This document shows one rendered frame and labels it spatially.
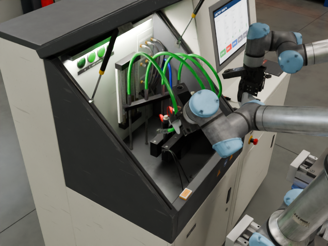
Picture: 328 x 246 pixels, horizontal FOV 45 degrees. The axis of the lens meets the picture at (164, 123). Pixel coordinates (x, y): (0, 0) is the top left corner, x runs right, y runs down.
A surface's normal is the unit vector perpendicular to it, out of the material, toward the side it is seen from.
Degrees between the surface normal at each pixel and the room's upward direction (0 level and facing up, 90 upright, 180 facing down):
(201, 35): 76
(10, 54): 90
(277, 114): 50
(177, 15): 90
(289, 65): 90
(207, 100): 45
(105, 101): 90
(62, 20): 0
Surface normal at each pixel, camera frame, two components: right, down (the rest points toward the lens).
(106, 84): 0.84, 0.33
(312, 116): -0.71, -0.26
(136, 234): -0.54, 0.49
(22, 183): 0.02, -0.80
